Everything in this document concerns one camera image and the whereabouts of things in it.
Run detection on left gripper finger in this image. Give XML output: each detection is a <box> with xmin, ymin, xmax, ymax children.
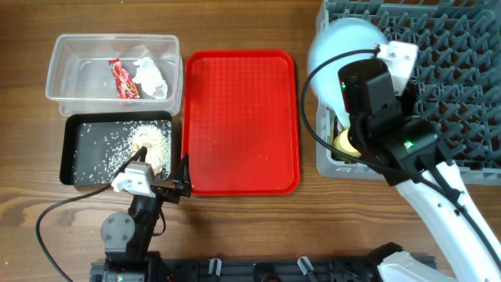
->
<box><xmin>168</xmin><ymin>153</ymin><xmax>192</xmax><ymax>197</ymax></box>
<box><xmin>121</xmin><ymin>146</ymin><xmax>147</xmax><ymax>172</ymax></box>

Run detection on rice and food scraps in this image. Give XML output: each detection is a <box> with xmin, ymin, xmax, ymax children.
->
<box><xmin>71</xmin><ymin>120</ymin><xmax>172</xmax><ymax>186</ymax></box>

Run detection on red snack wrapper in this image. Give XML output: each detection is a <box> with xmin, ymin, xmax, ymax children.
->
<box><xmin>108</xmin><ymin>59</ymin><xmax>140</xmax><ymax>99</ymax></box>

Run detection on white tissue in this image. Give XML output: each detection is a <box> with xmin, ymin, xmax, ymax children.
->
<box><xmin>132</xmin><ymin>57</ymin><xmax>168</xmax><ymax>99</ymax></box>

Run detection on yellow plastic cup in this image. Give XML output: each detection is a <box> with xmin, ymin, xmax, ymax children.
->
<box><xmin>333</xmin><ymin>129</ymin><xmax>361</xmax><ymax>157</ymax></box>

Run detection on light blue plate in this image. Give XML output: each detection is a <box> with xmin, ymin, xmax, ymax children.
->
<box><xmin>308</xmin><ymin>18</ymin><xmax>388</xmax><ymax>112</ymax></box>

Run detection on green bowl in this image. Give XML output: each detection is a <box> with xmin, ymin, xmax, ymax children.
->
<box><xmin>334</xmin><ymin>110</ymin><xmax>351</xmax><ymax>129</ymax></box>

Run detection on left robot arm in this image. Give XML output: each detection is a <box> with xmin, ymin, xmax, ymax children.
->
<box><xmin>89</xmin><ymin>146</ymin><xmax>192</xmax><ymax>281</ymax></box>

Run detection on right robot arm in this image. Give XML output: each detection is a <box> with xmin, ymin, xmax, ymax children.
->
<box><xmin>338</xmin><ymin>59</ymin><xmax>500</xmax><ymax>281</ymax></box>

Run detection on black food waste tray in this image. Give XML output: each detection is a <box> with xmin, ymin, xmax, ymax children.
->
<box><xmin>59</xmin><ymin>110</ymin><xmax>174</xmax><ymax>186</ymax></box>

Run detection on clear plastic waste bin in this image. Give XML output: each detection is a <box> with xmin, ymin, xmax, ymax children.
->
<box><xmin>45</xmin><ymin>34</ymin><xmax>183</xmax><ymax>116</ymax></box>

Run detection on grey dishwasher rack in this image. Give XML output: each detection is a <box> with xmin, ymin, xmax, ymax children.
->
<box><xmin>315</xmin><ymin>1</ymin><xmax>500</xmax><ymax>185</ymax></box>

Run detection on red serving tray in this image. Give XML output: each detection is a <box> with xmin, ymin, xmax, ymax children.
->
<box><xmin>182</xmin><ymin>50</ymin><xmax>301</xmax><ymax>197</ymax></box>

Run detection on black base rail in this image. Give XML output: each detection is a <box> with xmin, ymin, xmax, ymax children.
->
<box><xmin>89</xmin><ymin>256</ymin><xmax>382</xmax><ymax>282</ymax></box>

